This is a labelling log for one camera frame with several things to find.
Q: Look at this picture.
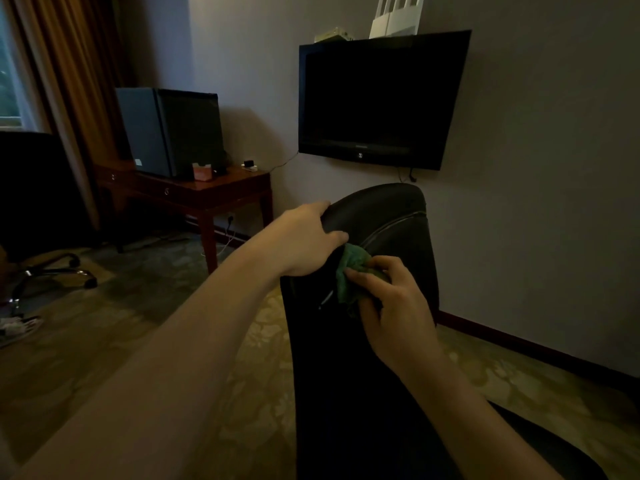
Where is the person's left hand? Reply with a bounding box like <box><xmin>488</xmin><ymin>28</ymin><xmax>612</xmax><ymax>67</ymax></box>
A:
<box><xmin>249</xmin><ymin>200</ymin><xmax>350</xmax><ymax>279</ymax></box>

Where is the person's right hand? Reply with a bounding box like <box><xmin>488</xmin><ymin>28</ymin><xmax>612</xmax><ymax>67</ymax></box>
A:
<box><xmin>343</xmin><ymin>254</ymin><xmax>446</xmax><ymax>381</ymax></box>

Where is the green cleaning cloth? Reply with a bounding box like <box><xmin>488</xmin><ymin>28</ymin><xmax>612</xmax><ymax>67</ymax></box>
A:
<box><xmin>335</xmin><ymin>243</ymin><xmax>391</xmax><ymax>305</ymax></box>

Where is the black leather chair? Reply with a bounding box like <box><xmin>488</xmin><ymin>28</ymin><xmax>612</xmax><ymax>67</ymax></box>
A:
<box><xmin>279</xmin><ymin>183</ymin><xmax>609</xmax><ymax>480</ymax></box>

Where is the person's left forearm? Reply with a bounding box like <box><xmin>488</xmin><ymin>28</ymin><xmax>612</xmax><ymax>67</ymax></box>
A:
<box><xmin>15</xmin><ymin>239</ymin><xmax>296</xmax><ymax>480</ymax></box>

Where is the person's right forearm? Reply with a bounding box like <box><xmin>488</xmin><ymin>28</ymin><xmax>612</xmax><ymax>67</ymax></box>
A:
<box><xmin>399</xmin><ymin>354</ymin><xmax>563</xmax><ymax>480</ymax></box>

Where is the black swivel chair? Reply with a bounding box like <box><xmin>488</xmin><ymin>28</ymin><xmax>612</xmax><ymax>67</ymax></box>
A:
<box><xmin>0</xmin><ymin>130</ymin><xmax>99</xmax><ymax>318</ymax></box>

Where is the dark red wooden table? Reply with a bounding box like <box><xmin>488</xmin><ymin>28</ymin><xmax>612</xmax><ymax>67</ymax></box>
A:
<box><xmin>93</xmin><ymin>162</ymin><xmax>275</xmax><ymax>275</ymax></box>

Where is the dark red baseboard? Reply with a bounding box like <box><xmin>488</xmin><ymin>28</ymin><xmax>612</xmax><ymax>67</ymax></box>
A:
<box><xmin>185</xmin><ymin>217</ymin><xmax>640</xmax><ymax>395</ymax></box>

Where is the black mini fridge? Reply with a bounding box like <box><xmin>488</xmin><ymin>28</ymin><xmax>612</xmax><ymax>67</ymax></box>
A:
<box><xmin>115</xmin><ymin>87</ymin><xmax>229</xmax><ymax>181</ymax></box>

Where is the small pale box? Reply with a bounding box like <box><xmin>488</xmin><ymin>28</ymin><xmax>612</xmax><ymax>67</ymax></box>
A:
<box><xmin>313</xmin><ymin>27</ymin><xmax>355</xmax><ymax>44</ymax></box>

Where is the white router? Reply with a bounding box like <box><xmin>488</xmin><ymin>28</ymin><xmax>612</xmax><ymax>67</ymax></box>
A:
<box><xmin>369</xmin><ymin>0</ymin><xmax>426</xmax><ymax>39</ymax></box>

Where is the brown curtain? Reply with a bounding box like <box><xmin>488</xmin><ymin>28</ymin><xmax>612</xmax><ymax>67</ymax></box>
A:
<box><xmin>12</xmin><ymin>0</ymin><xmax>133</xmax><ymax>231</ymax></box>

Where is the white sheer curtain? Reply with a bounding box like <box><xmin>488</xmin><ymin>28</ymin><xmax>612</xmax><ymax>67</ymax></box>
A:
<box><xmin>0</xmin><ymin>0</ymin><xmax>51</xmax><ymax>133</ymax></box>

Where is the window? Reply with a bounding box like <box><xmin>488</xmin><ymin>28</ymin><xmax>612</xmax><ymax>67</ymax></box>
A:
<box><xmin>0</xmin><ymin>44</ymin><xmax>23</xmax><ymax>128</ymax></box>

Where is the white hanging cord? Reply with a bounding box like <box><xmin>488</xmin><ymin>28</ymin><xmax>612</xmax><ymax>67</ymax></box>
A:
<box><xmin>202</xmin><ymin>227</ymin><xmax>237</xmax><ymax>258</ymax></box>

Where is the thin black cable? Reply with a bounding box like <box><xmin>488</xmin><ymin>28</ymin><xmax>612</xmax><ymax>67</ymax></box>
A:
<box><xmin>257</xmin><ymin>152</ymin><xmax>300</xmax><ymax>175</ymax></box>

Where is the black wall television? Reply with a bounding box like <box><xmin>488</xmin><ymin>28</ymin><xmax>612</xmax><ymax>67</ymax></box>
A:
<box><xmin>297</xmin><ymin>29</ymin><xmax>473</xmax><ymax>171</ymax></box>

